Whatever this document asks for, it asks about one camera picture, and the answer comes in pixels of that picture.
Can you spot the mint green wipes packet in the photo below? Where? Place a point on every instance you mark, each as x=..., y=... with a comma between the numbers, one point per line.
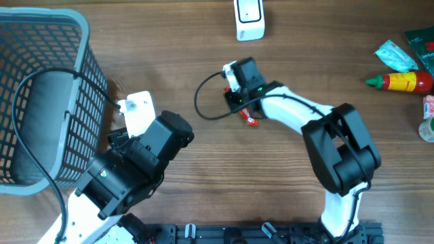
x=394, y=57

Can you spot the grey plastic mesh basket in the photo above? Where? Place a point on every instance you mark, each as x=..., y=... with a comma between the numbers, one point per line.
x=52, y=98

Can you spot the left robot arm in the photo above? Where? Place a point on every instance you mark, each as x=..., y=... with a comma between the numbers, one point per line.
x=118, y=179

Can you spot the green lid jar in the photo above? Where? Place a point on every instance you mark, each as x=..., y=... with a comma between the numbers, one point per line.
x=425, y=130

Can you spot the red white tissue packet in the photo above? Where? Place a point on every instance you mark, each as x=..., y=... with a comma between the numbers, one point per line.
x=428, y=107

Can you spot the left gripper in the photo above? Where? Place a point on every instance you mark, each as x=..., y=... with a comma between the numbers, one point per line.
x=119, y=138

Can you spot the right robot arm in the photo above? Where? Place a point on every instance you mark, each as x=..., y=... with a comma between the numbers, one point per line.
x=342, y=153

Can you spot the red sachet pack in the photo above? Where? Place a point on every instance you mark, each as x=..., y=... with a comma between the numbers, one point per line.
x=234, y=101

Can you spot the green 3M gloves packet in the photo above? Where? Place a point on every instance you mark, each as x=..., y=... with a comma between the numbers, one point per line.
x=421, y=41

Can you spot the sriracha bottle green cap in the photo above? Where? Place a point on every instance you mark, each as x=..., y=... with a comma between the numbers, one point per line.
x=419, y=82

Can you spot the white barcode scanner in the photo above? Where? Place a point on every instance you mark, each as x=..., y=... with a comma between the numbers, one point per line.
x=249, y=19

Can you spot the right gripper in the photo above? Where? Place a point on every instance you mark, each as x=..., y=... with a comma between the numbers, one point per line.
x=234, y=105

